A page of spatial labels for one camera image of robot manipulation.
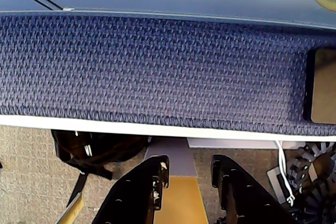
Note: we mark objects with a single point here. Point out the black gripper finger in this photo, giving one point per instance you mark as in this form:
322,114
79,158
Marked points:
131,200
244,200

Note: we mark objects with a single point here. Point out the grey floor socket plate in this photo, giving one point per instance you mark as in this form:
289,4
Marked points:
275,179

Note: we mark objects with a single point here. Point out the tan wooden board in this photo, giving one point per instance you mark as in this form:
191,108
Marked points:
181,200

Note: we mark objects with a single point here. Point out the light wooden stick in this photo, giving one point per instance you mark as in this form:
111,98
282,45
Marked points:
73,211

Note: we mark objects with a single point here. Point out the gray flat panel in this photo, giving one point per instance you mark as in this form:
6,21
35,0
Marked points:
170,155

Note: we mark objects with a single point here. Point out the white support table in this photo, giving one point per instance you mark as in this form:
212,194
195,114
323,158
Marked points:
105,125

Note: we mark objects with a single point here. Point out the blue woven mat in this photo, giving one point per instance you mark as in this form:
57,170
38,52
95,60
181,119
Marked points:
157,72

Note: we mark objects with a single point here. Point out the black framed tablet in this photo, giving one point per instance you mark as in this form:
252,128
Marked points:
325,85

